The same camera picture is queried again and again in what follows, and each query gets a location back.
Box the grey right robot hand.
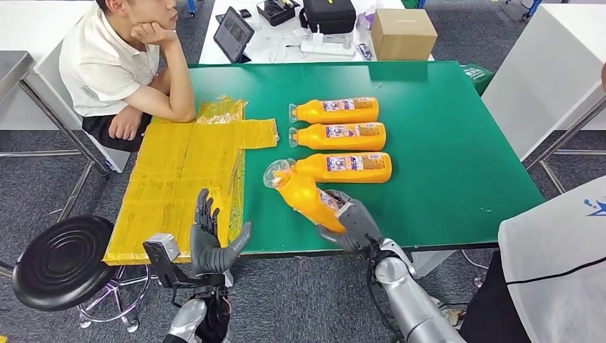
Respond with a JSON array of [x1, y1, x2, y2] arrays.
[[316, 190, 384, 253]]

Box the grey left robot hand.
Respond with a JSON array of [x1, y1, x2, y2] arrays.
[[189, 188, 252, 277]]

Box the orange detergent bottle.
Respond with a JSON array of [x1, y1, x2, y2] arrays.
[[289, 96, 379, 125], [289, 121, 387, 152], [286, 151, 393, 184], [263, 159, 349, 235]]

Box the yellow taped cardboard sheet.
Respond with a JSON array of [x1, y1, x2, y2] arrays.
[[102, 96, 280, 267]]

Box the grey sports shoe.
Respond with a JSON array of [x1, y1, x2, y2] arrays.
[[428, 297, 464, 329]]

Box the black round stool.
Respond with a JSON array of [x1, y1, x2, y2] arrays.
[[11, 215, 154, 334]]

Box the white power strip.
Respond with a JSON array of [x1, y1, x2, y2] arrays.
[[300, 31, 357, 58]]

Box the green bag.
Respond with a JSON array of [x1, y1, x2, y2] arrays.
[[461, 62, 496, 96]]

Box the brown cardboard box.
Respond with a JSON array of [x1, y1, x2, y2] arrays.
[[369, 8, 439, 62]]

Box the white desk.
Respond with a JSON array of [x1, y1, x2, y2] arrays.
[[197, 0, 435, 66]]

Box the person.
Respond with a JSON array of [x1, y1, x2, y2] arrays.
[[459, 175, 606, 343], [59, 0, 197, 154]]

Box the purple packet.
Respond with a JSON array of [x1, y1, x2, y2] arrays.
[[356, 6, 377, 30]]

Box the black carry bag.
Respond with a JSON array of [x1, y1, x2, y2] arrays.
[[299, 0, 357, 36]]

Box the black tablet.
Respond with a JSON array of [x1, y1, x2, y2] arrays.
[[213, 6, 256, 65]]

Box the black plastic tray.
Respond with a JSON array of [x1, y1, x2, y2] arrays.
[[256, 0, 302, 27]]

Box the black phone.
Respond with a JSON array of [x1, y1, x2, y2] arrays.
[[215, 8, 253, 24]]

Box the white table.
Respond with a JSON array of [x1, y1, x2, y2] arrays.
[[0, 0, 132, 174], [481, 4, 606, 162]]

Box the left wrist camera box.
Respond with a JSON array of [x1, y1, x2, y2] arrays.
[[142, 232, 182, 278]]

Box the steel frame table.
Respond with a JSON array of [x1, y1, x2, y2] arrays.
[[0, 50, 111, 224], [522, 85, 606, 196]]

